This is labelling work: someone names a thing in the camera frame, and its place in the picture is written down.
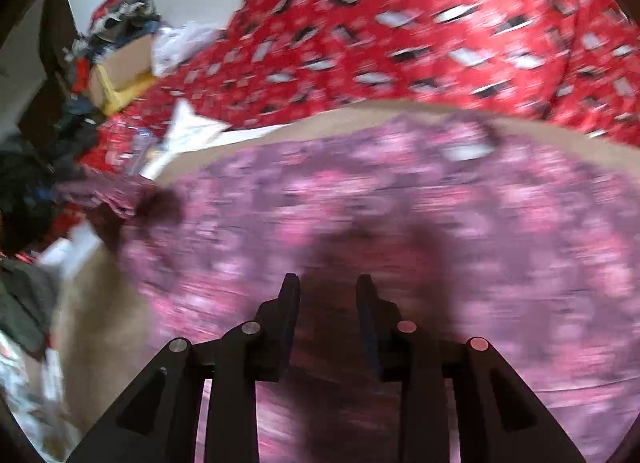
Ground purple floral garment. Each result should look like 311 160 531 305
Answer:
57 113 640 463

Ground white cartoon printed cloth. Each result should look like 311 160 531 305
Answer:
0 333 83 459

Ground white paper sheets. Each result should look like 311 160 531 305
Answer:
140 98 233 180

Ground pile of mixed clothes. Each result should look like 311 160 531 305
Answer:
70 0 163 66

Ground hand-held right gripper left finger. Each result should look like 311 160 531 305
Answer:
67 273 301 463

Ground grey cloth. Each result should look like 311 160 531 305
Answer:
0 258 63 356

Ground cardboard box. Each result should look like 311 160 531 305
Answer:
87 35 155 98

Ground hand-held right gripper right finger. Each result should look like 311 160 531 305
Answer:
356 274 586 463

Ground pile of dark clothes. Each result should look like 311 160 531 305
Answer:
0 93 103 256

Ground white plastic bag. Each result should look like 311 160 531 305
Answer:
151 23 226 78

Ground red printed blanket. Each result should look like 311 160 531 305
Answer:
75 0 640 184

